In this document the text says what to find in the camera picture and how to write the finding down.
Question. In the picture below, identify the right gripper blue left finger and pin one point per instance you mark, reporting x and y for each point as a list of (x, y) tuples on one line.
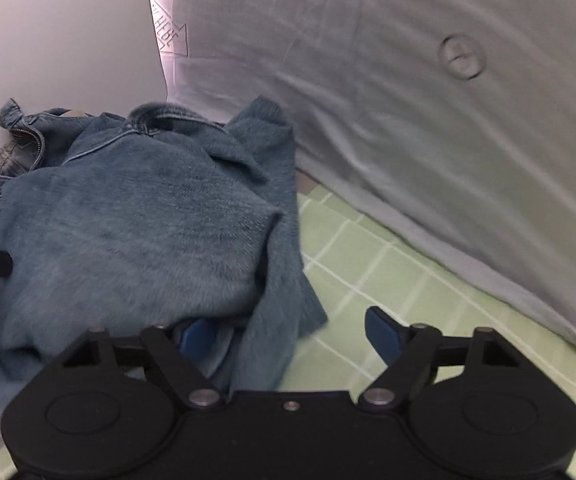
[(175, 353)]

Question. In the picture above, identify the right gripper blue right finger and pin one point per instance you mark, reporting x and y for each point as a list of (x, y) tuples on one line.
[(410, 355)]

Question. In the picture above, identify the blue denim jeans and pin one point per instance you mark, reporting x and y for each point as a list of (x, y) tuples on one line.
[(126, 222)]

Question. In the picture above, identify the green grid cutting mat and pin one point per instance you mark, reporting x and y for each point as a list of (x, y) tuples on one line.
[(352, 263)]

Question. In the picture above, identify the grey printed backdrop cloth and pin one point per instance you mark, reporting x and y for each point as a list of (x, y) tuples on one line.
[(452, 122)]

